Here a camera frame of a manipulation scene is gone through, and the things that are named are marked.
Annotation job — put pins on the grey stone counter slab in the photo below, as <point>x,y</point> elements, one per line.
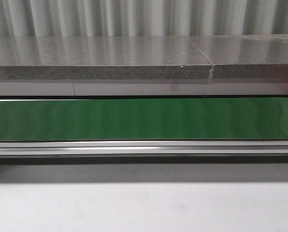
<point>101,58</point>

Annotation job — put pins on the green conveyor belt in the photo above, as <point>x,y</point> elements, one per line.
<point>147,119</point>

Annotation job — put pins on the grey stone slab right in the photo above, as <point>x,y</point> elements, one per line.
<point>245,57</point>

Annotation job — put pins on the white pleated curtain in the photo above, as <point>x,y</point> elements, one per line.
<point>142,17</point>

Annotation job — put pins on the aluminium conveyor side rail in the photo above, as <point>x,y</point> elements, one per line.
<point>153,148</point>

